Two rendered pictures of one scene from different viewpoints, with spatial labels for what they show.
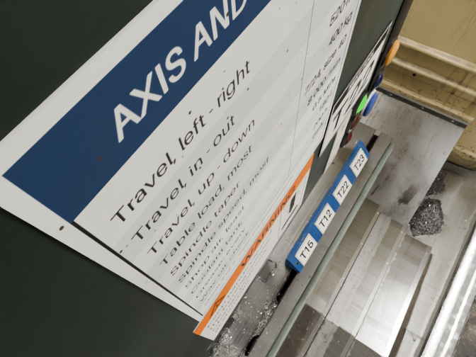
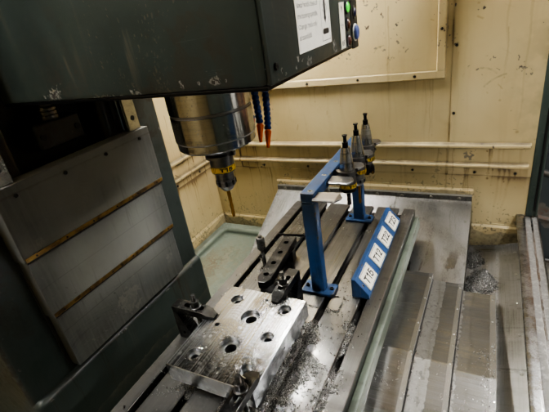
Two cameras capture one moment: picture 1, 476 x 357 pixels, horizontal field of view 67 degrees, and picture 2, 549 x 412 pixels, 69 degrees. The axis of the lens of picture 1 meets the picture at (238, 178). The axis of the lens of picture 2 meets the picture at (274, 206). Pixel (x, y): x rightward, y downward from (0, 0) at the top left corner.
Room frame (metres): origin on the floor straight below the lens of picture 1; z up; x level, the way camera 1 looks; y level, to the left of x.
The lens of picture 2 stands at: (-0.63, 0.24, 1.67)
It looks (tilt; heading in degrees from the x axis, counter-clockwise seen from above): 26 degrees down; 349
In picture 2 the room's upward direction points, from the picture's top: 9 degrees counter-clockwise
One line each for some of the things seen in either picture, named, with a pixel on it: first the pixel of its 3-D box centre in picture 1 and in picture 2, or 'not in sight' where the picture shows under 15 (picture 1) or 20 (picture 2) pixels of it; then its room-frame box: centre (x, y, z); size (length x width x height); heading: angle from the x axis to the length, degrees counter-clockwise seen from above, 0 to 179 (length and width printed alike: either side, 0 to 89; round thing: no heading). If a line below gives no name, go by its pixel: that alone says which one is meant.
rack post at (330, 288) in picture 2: not in sight; (314, 248); (0.30, -0.03, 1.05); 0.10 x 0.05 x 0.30; 49
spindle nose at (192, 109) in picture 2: not in sight; (211, 113); (0.16, 0.19, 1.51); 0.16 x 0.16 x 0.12
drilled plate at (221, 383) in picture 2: not in sight; (242, 338); (0.13, 0.23, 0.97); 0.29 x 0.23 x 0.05; 139
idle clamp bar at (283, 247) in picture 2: not in sight; (278, 265); (0.43, 0.06, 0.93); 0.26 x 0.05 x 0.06; 144
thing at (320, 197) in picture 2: not in sight; (328, 197); (0.26, -0.07, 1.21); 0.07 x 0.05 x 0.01; 49
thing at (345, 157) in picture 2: not in sight; (345, 158); (0.39, -0.18, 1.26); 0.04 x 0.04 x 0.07
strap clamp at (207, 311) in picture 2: not in sight; (197, 316); (0.25, 0.33, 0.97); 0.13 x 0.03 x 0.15; 49
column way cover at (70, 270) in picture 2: not in sight; (109, 239); (0.45, 0.52, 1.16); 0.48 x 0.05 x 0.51; 139
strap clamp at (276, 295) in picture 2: not in sight; (286, 293); (0.24, 0.09, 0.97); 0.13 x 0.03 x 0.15; 139
